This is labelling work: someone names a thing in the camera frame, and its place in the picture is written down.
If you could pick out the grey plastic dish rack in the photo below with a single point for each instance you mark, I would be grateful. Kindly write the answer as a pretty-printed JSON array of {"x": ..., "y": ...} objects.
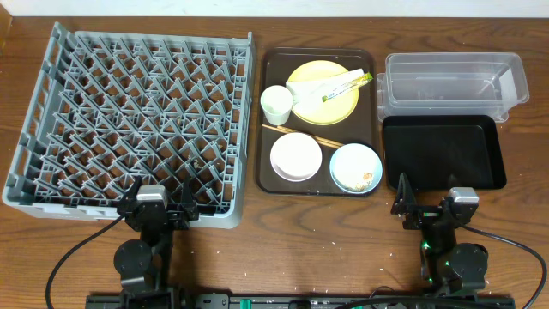
[{"x": 110, "y": 108}]

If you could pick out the black rectangular tray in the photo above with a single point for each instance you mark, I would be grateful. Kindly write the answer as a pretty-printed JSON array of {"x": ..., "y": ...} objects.
[{"x": 441, "y": 152}]

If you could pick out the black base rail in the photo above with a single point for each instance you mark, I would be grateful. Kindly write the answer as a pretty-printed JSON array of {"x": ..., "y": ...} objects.
[{"x": 224, "y": 301}]

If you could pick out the pile of rice waste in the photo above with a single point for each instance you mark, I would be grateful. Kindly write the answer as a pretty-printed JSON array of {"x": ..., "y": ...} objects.
[{"x": 359, "y": 181}]

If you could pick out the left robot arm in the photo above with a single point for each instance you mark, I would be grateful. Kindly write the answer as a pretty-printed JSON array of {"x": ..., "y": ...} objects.
[{"x": 143, "y": 264}]

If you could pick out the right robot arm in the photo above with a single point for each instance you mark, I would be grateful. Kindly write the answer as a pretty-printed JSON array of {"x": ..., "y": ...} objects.
[{"x": 451, "y": 268}]

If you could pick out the white plastic cup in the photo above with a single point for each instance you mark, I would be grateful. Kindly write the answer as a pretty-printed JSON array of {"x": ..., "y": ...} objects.
[{"x": 276, "y": 103}]

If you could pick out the light blue bowl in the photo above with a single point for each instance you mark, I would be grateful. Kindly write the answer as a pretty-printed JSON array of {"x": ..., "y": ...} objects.
[{"x": 352, "y": 158}]

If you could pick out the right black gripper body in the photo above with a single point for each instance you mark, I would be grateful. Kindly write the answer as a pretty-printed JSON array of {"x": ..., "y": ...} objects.
[{"x": 424, "y": 216}]

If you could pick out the clear plastic bin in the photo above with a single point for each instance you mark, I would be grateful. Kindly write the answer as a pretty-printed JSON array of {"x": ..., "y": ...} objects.
[{"x": 451, "y": 83}]

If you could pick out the white round bowl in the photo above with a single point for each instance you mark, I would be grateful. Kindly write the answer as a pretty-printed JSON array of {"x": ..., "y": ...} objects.
[{"x": 296, "y": 157}]

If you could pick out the dark brown serving tray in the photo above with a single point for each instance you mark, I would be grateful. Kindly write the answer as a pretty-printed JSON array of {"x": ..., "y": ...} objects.
[{"x": 360, "y": 127}]

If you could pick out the yellow round plate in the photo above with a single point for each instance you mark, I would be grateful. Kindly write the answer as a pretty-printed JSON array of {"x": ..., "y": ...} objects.
[{"x": 333, "y": 111}]

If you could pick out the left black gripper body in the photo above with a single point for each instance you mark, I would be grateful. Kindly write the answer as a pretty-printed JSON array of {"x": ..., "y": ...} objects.
[{"x": 172, "y": 217}]

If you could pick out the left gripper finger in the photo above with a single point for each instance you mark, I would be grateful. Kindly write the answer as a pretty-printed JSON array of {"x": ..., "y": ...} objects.
[
  {"x": 188, "y": 204},
  {"x": 128, "y": 202}
]

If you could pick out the green snack wrapper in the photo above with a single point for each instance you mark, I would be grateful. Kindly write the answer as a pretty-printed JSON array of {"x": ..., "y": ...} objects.
[{"x": 348, "y": 87}]

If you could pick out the white paper napkin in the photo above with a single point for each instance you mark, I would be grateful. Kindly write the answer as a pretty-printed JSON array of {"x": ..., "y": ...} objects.
[{"x": 307, "y": 96}]

